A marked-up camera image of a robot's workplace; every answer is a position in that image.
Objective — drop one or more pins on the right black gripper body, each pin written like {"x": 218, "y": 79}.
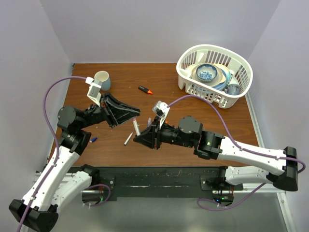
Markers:
{"x": 165, "y": 134}

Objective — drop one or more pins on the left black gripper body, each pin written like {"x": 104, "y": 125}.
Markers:
{"x": 95, "y": 114}

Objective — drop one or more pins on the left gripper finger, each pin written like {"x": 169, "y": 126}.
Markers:
{"x": 114, "y": 104}
{"x": 120, "y": 117}

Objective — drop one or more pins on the white pink pen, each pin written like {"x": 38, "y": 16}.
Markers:
{"x": 136, "y": 127}

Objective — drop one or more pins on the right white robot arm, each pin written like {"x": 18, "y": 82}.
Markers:
{"x": 271, "y": 166}

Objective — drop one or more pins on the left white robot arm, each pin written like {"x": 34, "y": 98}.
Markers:
{"x": 39, "y": 209}

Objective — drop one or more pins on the grey pen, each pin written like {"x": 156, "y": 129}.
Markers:
{"x": 128, "y": 138}

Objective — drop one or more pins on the light blue mug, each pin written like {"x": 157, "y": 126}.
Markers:
{"x": 102, "y": 78}

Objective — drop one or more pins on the black orange highlighter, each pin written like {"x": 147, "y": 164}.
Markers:
{"x": 145, "y": 90}

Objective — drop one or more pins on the blue patterned bowl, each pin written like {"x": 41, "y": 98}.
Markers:
{"x": 206, "y": 72}

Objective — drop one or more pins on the stacked plates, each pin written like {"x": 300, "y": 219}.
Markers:
{"x": 220, "y": 81}

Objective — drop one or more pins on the white plastic dish basket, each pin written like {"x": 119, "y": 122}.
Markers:
{"x": 240, "y": 69}

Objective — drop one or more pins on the grey cup in basket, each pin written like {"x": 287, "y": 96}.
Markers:
{"x": 233, "y": 89}

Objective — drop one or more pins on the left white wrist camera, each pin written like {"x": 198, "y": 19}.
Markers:
{"x": 94, "y": 90}

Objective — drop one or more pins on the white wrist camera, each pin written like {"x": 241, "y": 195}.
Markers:
{"x": 94, "y": 90}
{"x": 161, "y": 109}

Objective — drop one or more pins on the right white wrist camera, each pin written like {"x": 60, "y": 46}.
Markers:
{"x": 161, "y": 109}

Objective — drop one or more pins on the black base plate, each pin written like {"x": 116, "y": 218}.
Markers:
{"x": 161, "y": 182}

